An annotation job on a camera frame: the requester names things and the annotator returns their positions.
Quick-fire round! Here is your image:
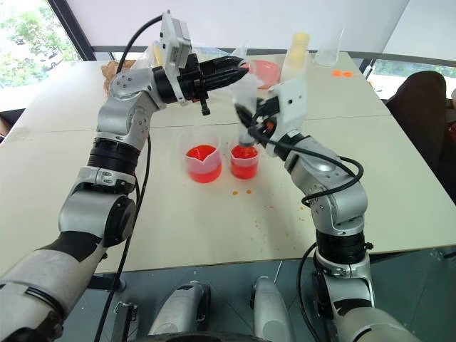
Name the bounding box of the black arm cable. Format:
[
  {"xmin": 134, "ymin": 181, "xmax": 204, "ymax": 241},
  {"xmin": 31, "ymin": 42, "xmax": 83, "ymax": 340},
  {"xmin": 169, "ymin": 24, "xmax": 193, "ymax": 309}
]
[
  {"xmin": 94, "ymin": 14, "xmax": 172, "ymax": 342},
  {"xmin": 249, "ymin": 123, "xmax": 365, "ymax": 342}
]

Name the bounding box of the yellow plastic bottle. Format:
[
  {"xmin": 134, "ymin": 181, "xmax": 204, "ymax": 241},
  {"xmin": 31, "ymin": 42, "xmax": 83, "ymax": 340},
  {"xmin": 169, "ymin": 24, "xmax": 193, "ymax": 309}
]
[{"xmin": 279, "ymin": 32, "xmax": 311, "ymax": 85}]

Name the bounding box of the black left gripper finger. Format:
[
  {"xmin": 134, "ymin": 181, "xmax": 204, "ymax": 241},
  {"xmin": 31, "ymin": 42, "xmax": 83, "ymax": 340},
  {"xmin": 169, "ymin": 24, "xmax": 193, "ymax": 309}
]
[
  {"xmin": 212, "ymin": 55, "xmax": 247, "ymax": 72},
  {"xmin": 213, "ymin": 66, "xmax": 249, "ymax": 90}
]

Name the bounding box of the silver right robot leg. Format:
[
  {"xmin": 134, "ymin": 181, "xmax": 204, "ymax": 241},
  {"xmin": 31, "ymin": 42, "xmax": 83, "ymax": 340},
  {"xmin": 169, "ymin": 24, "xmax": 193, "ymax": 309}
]
[{"xmin": 250, "ymin": 276, "xmax": 296, "ymax": 342}]

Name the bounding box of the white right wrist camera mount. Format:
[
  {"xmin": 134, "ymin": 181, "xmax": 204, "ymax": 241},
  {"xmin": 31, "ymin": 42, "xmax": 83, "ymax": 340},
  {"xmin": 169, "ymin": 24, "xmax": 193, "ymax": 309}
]
[{"xmin": 265, "ymin": 69, "xmax": 310, "ymax": 157}]

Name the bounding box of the spouted cup with red liquid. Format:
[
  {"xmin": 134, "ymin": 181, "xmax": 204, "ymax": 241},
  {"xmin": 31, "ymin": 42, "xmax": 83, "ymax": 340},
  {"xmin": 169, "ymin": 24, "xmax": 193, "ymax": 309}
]
[{"xmin": 177, "ymin": 133, "xmax": 224, "ymax": 185}]

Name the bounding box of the silver left robot leg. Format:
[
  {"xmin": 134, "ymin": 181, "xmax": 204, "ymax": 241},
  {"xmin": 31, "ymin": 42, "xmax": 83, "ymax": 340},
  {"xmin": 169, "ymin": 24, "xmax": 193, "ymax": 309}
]
[{"xmin": 147, "ymin": 280, "xmax": 212, "ymax": 338}]

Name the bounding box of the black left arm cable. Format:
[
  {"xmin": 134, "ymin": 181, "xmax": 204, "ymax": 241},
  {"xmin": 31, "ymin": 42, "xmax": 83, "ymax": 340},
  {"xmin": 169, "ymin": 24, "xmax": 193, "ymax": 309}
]
[{"xmin": 94, "ymin": 14, "xmax": 172, "ymax": 342}]

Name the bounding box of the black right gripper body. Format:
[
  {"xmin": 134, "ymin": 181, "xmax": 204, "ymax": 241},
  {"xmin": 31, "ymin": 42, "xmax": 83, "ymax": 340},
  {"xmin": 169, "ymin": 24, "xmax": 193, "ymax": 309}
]
[{"xmin": 253, "ymin": 95, "xmax": 282, "ymax": 143}]

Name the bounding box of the brown crumpled paper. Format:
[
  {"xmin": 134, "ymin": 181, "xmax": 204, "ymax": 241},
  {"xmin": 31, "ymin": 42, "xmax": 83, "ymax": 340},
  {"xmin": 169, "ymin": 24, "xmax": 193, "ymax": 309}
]
[{"xmin": 101, "ymin": 60, "xmax": 138, "ymax": 95}]

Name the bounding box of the pink plastic bowl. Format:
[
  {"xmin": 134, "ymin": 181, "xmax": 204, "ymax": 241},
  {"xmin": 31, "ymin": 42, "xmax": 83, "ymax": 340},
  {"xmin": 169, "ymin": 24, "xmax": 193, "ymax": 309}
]
[{"xmin": 245, "ymin": 58, "xmax": 281, "ymax": 90}]

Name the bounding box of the silver robot leg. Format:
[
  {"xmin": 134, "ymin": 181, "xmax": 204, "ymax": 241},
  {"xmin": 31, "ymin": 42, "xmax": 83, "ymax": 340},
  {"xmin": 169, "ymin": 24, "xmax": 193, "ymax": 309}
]
[
  {"xmin": 147, "ymin": 280, "xmax": 212, "ymax": 338},
  {"xmin": 250, "ymin": 276, "xmax": 296, "ymax": 342}
]

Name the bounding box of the black table foot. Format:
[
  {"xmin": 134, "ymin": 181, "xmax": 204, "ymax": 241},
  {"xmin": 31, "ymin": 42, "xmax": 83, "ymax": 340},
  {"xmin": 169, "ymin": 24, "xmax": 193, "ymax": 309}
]
[{"xmin": 87, "ymin": 273, "xmax": 128, "ymax": 294}]

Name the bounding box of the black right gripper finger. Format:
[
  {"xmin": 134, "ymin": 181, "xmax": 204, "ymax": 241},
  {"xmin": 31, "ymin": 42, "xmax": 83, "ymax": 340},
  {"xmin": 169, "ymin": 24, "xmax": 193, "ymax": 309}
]
[
  {"xmin": 234, "ymin": 102, "xmax": 256, "ymax": 128},
  {"xmin": 247, "ymin": 126, "xmax": 269, "ymax": 146}
]

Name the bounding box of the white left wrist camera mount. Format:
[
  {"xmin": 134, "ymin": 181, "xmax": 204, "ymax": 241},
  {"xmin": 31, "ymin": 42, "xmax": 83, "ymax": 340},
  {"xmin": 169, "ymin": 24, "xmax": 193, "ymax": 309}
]
[{"xmin": 157, "ymin": 10, "xmax": 194, "ymax": 108}]

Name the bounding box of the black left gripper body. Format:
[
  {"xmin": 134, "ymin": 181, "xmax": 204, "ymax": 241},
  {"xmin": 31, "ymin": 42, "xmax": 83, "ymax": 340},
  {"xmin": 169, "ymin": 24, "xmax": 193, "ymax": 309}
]
[{"xmin": 177, "ymin": 52, "xmax": 219, "ymax": 118}]

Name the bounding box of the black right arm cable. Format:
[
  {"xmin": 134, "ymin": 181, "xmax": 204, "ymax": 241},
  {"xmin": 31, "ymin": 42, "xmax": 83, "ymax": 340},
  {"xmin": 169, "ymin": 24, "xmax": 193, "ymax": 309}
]
[{"xmin": 249, "ymin": 123, "xmax": 365, "ymax": 342}]

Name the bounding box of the clear measuring cup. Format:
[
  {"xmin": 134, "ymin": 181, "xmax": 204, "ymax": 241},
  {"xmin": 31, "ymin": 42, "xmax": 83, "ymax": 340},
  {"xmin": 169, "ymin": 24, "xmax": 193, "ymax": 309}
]
[{"xmin": 315, "ymin": 27, "xmax": 346, "ymax": 68}]

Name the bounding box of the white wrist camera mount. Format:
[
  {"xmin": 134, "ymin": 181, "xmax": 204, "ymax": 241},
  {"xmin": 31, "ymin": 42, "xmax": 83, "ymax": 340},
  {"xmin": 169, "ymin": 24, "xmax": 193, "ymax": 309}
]
[
  {"xmin": 157, "ymin": 10, "xmax": 194, "ymax": 108},
  {"xmin": 265, "ymin": 69, "xmax": 310, "ymax": 157}
]

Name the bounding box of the clear plastic bag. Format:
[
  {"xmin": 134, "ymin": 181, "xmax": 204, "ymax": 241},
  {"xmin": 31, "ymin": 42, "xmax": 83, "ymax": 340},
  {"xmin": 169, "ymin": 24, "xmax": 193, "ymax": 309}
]
[{"xmin": 137, "ymin": 39, "xmax": 165, "ymax": 71}]

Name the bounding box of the dark brown chair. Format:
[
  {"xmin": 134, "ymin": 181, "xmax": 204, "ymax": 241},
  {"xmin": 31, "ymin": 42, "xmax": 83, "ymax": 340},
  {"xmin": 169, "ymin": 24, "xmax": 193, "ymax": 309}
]
[{"xmin": 386, "ymin": 70, "xmax": 456, "ymax": 209}]

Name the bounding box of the metal table leg bracket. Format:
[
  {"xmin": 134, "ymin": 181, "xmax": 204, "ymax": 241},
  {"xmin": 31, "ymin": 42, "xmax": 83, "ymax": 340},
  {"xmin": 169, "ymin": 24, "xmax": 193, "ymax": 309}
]
[{"xmin": 113, "ymin": 301, "xmax": 140, "ymax": 342}]

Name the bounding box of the small cup with red liquid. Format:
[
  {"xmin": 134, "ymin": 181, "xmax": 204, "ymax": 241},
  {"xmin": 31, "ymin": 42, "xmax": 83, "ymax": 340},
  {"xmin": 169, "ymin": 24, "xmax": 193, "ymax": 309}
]
[{"xmin": 227, "ymin": 140, "xmax": 260, "ymax": 181}]

